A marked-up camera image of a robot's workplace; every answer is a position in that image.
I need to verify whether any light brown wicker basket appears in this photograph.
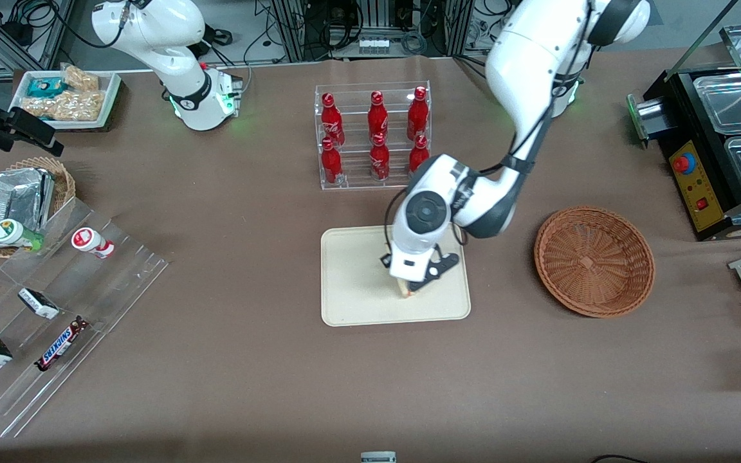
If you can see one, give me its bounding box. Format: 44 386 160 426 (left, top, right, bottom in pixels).
0 156 77 259

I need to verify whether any beige plastic tray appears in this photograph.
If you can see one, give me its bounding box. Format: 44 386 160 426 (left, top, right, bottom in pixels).
320 222 471 327

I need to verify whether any white rectangular snack tray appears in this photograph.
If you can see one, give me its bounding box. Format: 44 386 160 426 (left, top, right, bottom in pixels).
8 69 122 131

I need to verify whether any round brown wicker basket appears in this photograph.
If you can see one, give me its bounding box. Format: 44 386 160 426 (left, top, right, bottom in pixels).
534 206 656 318

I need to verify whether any large clear nut packet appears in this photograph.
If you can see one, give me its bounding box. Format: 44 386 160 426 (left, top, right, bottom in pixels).
21 90 107 122

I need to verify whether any teal snack packet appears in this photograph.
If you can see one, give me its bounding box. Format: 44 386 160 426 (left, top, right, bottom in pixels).
26 77 66 98

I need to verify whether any silver foil package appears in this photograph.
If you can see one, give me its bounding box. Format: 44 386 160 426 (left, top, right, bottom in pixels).
0 168 56 248

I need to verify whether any small clear nut packet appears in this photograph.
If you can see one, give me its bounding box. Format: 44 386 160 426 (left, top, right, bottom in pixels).
62 64 100 92

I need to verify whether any green label yogurt bottle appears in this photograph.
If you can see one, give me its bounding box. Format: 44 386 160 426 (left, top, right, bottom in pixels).
0 219 44 251

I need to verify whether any clear acrylic bottle rack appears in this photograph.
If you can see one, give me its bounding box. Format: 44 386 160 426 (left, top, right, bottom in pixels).
314 80 432 191

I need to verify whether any red cola bottle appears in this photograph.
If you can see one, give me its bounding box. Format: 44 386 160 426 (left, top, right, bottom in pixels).
369 133 391 181
407 86 430 141
320 93 345 147
408 134 430 176
320 138 344 186
368 91 389 139

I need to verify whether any red label yogurt bottle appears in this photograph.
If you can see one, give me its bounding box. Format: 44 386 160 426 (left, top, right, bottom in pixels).
71 227 116 259

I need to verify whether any clear acrylic stepped display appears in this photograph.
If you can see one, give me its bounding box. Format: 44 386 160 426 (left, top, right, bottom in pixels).
0 196 170 439

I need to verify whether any snickers chocolate bar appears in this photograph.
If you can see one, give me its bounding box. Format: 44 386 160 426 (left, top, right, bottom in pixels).
35 316 89 372

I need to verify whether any black food warmer machine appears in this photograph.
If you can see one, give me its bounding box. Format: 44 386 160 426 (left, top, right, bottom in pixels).
627 23 741 242

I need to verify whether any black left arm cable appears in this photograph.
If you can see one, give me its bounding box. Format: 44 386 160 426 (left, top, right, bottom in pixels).
382 61 567 253

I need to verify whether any aluminium equipment frame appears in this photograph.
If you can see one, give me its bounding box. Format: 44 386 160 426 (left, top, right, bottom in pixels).
271 0 474 62

